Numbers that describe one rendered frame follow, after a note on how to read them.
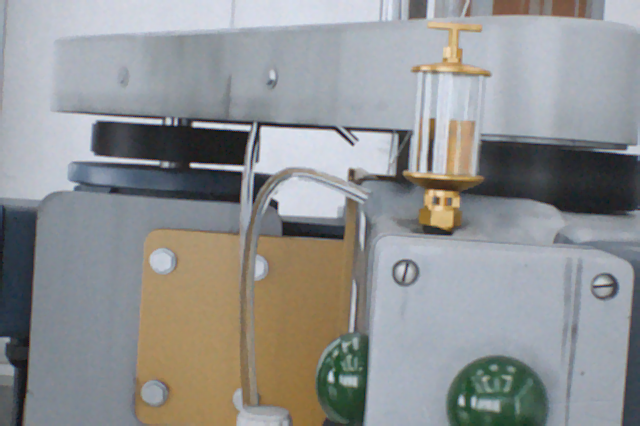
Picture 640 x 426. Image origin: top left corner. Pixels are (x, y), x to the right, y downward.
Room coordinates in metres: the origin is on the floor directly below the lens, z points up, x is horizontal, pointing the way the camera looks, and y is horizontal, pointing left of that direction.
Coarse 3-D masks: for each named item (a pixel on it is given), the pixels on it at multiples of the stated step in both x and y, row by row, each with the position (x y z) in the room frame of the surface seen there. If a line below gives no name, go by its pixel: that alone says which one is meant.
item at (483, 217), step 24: (504, 144) 0.55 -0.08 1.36; (384, 192) 0.49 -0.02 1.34; (408, 192) 0.51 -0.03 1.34; (360, 216) 0.56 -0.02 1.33; (384, 216) 0.45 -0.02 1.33; (408, 216) 0.45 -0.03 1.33; (480, 216) 0.46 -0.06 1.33; (504, 216) 0.46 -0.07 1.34; (528, 216) 0.46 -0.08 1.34; (552, 216) 0.46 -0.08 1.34; (576, 216) 0.50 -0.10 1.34; (600, 216) 0.51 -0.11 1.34; (624, 216) 0.53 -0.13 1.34; (528, 240) 0.45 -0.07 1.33; (552, 240) 0.45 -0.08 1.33; (576, 240) 0.43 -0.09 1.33; (600, 240) 0.42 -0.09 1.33; (624, 240) 0.42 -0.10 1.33; (360, 264) 0.52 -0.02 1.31; (360, 288) 0.50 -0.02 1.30; (360, 312) 0.48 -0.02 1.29; (624, 408) 0.42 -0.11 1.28
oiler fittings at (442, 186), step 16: (448, 32) 0.45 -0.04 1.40; (448, 48) 0.45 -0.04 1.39; (432, 64) 0.44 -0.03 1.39; (448, 64) 0.44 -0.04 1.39; (464, 64) 0.44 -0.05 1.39; (416, 176) 0.44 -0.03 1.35; (432, 176) 0.44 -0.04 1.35; (448, 176) 0.44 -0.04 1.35; (464, 176) 0.44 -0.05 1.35; (480, 176) 0.44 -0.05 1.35; (432, 192) 0.45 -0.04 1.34; (448, 192) 0.44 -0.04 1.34; (432, 208) 0.44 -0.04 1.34; (448, 208) 0.44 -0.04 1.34; (432, 224) 0.44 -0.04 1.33; (448, 224) 0.44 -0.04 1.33
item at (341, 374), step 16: (352, 336) 0.38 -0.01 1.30; (368, 336) 0.39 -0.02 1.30; (336, 352) 0.38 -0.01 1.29; (352, 352) 0.38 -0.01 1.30; (320, 368) 0.38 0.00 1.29; (336, 368) 0.38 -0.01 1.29; (352, 368) 0.37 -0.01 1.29; (320, 384) 0.38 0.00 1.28; (336, 384) 0.38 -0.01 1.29; (352, 384) 0.37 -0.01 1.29; (320, 400) 0.38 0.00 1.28; (336, 400) 0.38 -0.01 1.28; (352, 400) 0.37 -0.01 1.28; (336, 416) 0.38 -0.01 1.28; (352, 416) 0.38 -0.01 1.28
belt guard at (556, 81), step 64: (64, 64) 0.85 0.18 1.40; (128, 64) 0.78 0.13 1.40; (192, 64) 0.73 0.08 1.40; (256, 64) 0.68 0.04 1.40; (320, 64) 0.63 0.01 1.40; (384, 64) 0.60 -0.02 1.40; (512, 64) 0.54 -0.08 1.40; (576, 64) 0.53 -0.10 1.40; (320, 128) 0.89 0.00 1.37; (384, 128) 0.59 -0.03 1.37; (512, 128) 0.53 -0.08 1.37; (576, 128) 0.53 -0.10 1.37
